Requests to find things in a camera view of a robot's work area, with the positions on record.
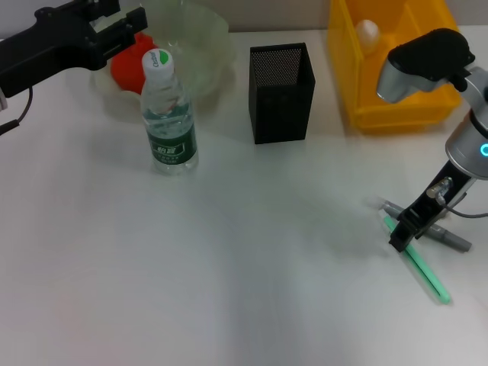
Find orange fruit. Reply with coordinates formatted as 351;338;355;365
110;32;159;95

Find grey marker pen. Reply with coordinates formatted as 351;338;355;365
380;200;473;252

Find mint green pen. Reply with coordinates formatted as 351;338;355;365
383;215;451;306

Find black mesh pen holder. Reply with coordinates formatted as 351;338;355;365
249;42;316;145

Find white paper ball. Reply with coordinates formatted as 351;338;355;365
355;18;381;56

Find pale green glass fruit plate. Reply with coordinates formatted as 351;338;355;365
89;0;234;114

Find right gripper grey cable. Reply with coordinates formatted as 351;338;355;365
426;177;488;219

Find yellow plastic bin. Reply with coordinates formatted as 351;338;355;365
328;0;464;133

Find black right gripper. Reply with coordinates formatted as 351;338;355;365
388;159;477;253

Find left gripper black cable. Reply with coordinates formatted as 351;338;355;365
0;85;35;136

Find clear green-label water bottle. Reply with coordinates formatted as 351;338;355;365
140;49;199;176

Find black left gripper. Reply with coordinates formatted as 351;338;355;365
0;0;149;98

